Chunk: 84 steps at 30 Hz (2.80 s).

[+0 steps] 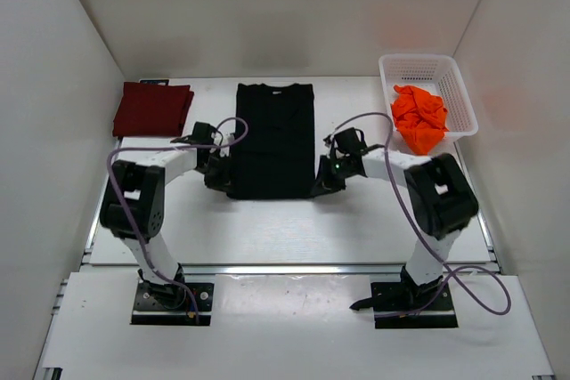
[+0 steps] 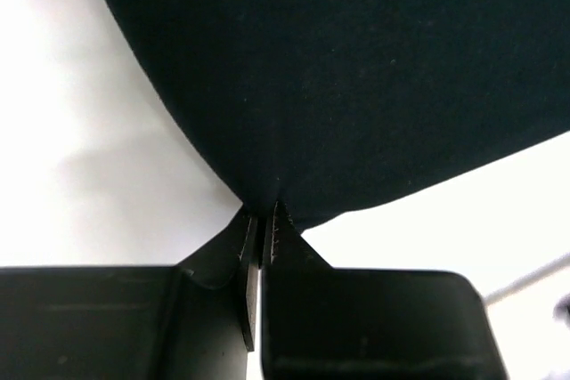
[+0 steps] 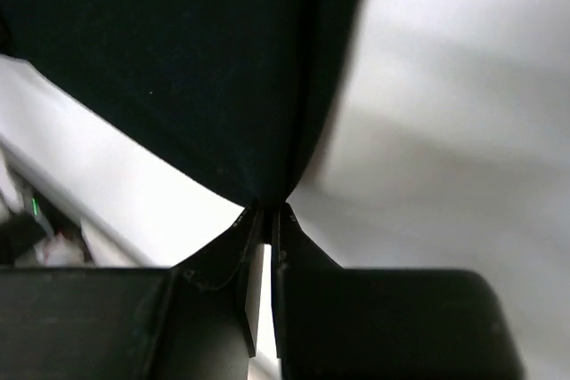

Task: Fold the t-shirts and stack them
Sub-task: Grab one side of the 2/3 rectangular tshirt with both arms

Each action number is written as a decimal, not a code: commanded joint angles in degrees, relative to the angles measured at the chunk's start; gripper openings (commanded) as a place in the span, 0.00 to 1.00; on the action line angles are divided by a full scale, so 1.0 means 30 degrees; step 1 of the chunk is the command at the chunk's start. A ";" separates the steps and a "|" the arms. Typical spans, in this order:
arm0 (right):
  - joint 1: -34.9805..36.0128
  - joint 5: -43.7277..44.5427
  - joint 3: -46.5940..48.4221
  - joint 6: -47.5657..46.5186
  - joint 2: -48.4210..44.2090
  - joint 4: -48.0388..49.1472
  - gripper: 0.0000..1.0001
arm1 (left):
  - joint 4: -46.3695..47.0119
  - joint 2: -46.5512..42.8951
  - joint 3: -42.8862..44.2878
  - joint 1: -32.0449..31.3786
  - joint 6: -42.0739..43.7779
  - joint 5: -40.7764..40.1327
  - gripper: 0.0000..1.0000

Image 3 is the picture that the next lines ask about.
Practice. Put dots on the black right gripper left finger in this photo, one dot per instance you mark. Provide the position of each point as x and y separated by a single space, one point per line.
195 320

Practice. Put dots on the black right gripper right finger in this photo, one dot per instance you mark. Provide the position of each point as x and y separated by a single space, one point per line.
332 322

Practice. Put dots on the black t shirt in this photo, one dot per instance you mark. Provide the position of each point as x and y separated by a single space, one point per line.
233 93

